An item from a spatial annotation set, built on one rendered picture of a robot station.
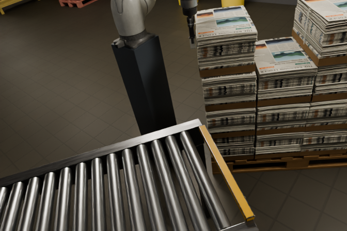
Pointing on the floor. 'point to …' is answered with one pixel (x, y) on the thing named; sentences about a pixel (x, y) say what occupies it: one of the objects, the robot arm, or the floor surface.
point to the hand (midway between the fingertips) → (192, 42)
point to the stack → (293, 87)
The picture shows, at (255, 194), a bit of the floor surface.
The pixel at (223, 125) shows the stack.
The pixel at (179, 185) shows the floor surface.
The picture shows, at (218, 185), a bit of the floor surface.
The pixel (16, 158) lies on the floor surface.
